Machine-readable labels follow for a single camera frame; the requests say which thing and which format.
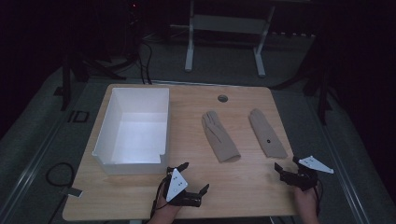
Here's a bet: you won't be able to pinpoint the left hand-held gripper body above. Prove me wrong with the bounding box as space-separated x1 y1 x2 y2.
163 166 202 208

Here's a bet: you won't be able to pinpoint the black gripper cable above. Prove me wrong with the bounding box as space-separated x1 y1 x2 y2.
313 181 324 217
149 177 169 219

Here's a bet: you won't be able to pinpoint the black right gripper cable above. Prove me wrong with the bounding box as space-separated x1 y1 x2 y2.
313 181 324 217

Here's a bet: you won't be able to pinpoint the white box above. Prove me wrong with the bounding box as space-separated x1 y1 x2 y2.
92 87 171 175

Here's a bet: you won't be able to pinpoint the beige glove with dark dot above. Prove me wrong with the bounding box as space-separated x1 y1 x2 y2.
248 107 289 160

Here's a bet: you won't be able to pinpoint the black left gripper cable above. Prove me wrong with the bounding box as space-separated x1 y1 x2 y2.
149 177 169 219

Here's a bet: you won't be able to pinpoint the person's right hand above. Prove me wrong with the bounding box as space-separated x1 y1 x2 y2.
293 187 319 215

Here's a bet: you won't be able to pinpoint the black hanging cables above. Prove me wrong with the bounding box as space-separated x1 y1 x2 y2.
135 39 154 86

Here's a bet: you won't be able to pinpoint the black floor cable loop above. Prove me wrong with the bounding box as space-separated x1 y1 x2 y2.
45 161 76 189

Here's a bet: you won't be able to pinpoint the black tripod stand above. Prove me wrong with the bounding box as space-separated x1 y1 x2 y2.
53 50 127 112

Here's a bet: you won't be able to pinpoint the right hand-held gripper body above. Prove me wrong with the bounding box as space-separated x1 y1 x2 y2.
279 155 335 191

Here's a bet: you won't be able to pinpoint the person's left hand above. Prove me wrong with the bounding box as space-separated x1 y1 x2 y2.
154 192 183 219

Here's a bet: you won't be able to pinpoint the dark metal stand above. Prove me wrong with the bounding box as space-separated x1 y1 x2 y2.
274 59 335 126

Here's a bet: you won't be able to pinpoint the white metal stand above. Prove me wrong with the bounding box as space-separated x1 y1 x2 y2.
169 0 276 78

